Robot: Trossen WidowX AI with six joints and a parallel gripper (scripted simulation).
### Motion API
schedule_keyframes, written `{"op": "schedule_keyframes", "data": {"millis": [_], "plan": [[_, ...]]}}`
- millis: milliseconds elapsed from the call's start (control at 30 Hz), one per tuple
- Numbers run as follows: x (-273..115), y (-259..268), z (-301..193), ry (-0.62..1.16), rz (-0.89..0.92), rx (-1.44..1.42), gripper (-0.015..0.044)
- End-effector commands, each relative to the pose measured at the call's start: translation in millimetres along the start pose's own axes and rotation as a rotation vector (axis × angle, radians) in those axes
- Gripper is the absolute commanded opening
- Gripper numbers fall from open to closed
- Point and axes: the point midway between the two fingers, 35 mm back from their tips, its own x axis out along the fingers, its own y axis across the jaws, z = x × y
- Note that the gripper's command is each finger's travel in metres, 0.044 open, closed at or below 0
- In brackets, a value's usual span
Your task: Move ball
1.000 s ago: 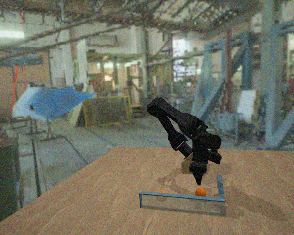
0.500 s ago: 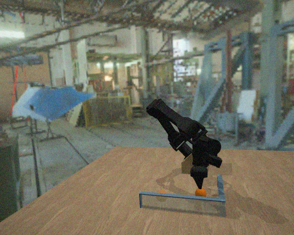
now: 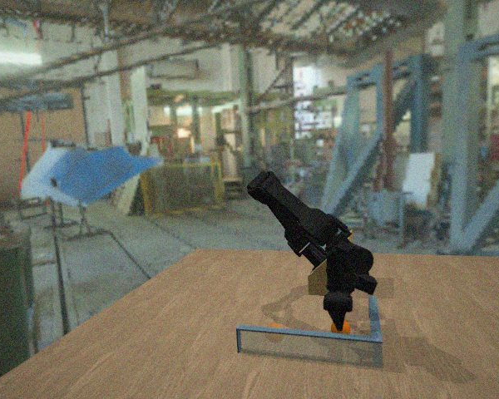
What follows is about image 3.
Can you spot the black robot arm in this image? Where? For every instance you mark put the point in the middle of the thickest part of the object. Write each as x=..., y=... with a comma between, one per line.
x=316, y=227

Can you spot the low clear glass corner walls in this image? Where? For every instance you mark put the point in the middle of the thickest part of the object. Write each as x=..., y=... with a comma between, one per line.
x=319, y=349

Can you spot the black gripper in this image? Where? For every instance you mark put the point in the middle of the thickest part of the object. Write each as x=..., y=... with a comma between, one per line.
x=338, y=300

